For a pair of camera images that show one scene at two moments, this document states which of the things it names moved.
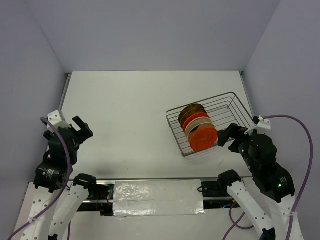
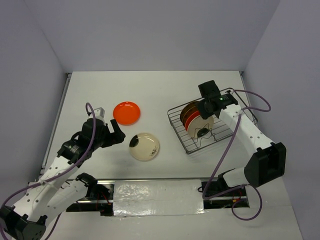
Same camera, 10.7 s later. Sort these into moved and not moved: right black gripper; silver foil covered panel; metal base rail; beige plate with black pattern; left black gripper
Moved: left black gripper; right black gripper; beige plate with black pattern
Not moved: metal base rail; silver foil covered panel
